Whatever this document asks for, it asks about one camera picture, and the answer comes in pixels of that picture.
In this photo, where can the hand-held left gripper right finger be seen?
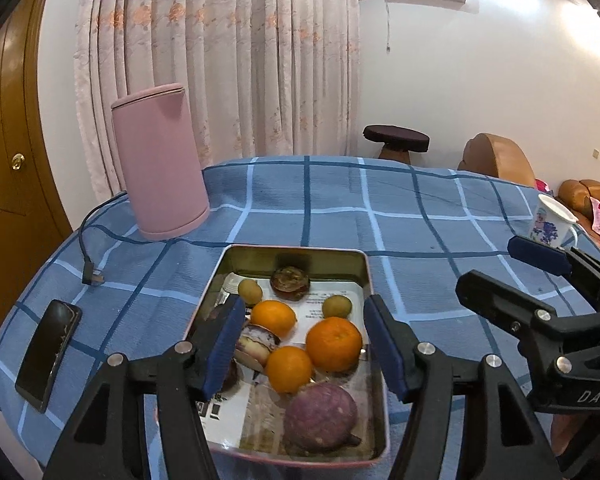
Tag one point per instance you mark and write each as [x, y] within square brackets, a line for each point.
[385, 345]

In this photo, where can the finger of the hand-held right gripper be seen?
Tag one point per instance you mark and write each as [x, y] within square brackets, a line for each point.
[495, 300]
[537, 255]

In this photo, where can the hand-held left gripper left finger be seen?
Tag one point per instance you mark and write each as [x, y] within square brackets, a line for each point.
[225, 345]

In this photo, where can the cut purple white fruit piece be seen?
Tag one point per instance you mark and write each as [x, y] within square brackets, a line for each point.
[255, 345]

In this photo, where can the orange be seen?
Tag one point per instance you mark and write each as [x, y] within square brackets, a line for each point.
[273, 318]
[334, 344]
[289, 370]

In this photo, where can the small yellow-green fruit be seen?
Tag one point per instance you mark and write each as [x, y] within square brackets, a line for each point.
[337, 306]
[250, 292]

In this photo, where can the small brown wrinkled fruit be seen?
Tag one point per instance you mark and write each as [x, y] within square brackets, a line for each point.
[290, 284]

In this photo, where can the pink metal tin box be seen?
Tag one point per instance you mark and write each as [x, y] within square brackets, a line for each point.
[260, 260]

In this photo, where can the purple passion fruit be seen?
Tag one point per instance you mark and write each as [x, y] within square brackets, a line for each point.
[320, 412]

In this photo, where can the white printed mug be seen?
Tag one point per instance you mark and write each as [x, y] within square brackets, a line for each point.
[547, 220]

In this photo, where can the pink cloth on armchair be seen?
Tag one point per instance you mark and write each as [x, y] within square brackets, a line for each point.
[542, 185]

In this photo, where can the printed paper leaflet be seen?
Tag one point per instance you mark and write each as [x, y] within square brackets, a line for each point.
[260, 410]

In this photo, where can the brown leather sofa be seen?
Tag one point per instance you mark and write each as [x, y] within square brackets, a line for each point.
[580, 190]

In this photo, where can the brown leather armchair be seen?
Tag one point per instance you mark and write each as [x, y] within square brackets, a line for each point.
[495, 157]

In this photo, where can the blue plaid tablecloth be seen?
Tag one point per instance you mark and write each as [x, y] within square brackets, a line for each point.
[380, 200]

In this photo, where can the black smartphone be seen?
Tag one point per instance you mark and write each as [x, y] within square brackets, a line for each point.
[47, 355]

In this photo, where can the dark round stool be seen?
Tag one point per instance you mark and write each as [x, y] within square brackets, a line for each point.
[395, 136]

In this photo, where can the pink electric kettle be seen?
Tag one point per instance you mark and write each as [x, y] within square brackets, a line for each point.
[160, 170]

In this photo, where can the brass door knob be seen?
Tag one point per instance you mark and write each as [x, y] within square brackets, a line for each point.
[18, 162]

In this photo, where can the pink floral curtain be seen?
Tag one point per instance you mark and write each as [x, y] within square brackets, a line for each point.
[230, 60]

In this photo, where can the wooden door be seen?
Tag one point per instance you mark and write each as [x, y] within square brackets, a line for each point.
[10, 135]

